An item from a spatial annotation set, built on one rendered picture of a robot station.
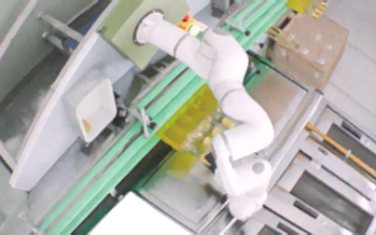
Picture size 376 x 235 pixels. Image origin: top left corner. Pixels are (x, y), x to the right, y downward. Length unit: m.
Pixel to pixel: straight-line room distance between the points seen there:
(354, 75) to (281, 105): 4.64
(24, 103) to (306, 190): 1.47
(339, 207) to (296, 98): 0.63
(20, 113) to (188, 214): 1.02
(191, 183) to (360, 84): 5.04
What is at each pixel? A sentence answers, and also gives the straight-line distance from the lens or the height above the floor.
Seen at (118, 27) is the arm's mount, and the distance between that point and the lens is 1.38.
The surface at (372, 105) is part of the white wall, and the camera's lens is 6.33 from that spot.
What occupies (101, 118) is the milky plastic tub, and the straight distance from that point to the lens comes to 1.62.
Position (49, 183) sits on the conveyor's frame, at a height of 0.80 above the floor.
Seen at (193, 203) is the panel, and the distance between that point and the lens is 1.70.
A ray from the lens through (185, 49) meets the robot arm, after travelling 1.37.
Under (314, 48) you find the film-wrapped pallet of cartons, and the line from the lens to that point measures 5.58.
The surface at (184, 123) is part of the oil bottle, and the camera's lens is 1.70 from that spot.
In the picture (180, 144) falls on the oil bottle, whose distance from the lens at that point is 1.65.
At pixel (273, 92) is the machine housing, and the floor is 1.16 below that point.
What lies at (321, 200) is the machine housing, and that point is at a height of 1.68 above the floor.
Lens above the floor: 1.63
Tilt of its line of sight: 21 degrees down
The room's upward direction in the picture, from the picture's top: 123 degrees clockwise
